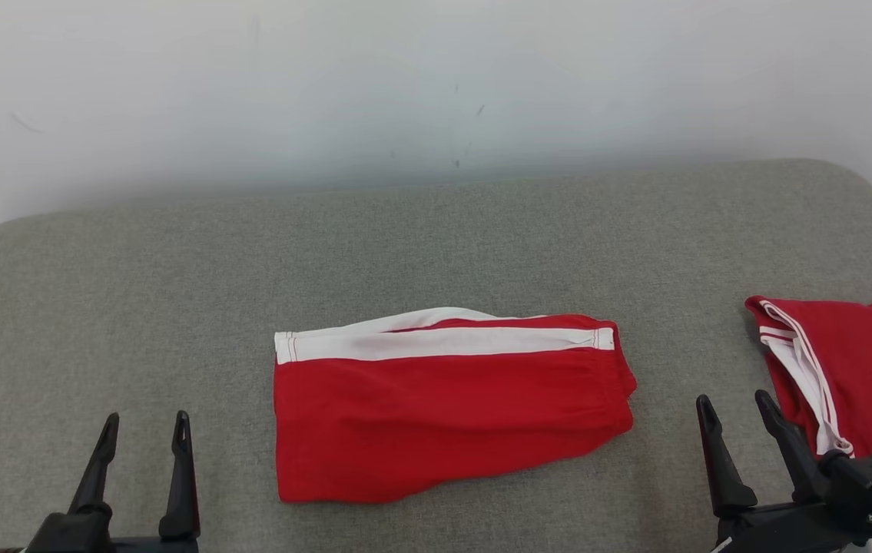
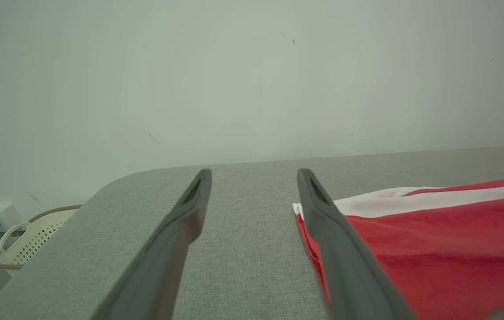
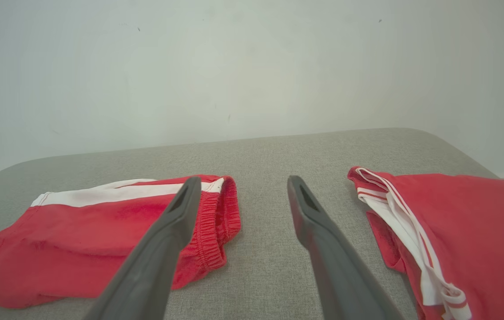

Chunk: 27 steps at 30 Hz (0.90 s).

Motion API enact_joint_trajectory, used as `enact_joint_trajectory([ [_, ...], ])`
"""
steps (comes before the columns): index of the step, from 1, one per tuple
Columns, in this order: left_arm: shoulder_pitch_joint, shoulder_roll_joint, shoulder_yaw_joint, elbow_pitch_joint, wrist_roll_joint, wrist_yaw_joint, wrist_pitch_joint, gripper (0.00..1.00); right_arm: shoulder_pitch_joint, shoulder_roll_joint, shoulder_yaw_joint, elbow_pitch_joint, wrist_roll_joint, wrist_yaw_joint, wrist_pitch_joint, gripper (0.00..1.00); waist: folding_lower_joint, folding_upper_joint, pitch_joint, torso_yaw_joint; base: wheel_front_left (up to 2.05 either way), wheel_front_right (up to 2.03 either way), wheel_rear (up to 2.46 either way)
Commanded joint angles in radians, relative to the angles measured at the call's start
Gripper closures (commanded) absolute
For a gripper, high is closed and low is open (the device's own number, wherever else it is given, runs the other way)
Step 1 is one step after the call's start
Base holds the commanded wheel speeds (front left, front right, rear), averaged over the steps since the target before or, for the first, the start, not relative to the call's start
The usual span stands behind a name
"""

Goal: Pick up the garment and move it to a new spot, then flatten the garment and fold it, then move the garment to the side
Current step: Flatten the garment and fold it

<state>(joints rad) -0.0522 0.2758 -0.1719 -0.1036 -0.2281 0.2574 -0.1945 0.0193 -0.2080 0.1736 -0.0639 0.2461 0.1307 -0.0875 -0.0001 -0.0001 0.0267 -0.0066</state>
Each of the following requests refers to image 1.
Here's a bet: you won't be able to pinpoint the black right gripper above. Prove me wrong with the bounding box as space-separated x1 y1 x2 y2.
696 389 872 553

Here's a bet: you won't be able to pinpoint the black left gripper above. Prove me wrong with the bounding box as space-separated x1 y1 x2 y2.
21 410 202 553

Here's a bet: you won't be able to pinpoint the red shirt with white trim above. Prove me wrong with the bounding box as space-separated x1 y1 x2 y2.
745 296 872 471

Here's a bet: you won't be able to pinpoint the red shorts with white stripe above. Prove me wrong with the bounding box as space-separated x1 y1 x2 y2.
274 307 638 505

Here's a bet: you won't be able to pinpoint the grey fabric sofa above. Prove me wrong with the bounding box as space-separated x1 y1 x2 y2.
0 159 872 553

